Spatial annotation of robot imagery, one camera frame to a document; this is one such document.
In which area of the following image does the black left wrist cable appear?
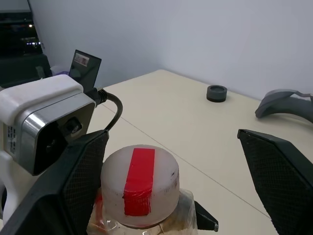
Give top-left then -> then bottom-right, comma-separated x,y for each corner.
84,87 -> 124,133

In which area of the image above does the black glossy panel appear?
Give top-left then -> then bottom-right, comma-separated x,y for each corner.
69,49 -> 102,93

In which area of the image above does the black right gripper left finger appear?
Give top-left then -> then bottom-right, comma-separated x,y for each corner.
0,129 -> 109,235

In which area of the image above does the dark window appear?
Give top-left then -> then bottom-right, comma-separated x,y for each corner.
0,0 -> 43,59

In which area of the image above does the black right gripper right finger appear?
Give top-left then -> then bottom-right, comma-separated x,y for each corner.
237,129 -> 313,235

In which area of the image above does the clear plastic bottle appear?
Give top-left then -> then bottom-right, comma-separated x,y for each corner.
87,188 -> 199,235

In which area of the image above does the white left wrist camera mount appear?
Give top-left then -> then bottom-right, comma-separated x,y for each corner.
0,74 -> 96,221

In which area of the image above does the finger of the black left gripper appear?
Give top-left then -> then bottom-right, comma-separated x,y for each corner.
194,200 -> 219,232

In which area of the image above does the black chair back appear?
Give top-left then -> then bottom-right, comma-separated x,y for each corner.
0,53 -> 52,87

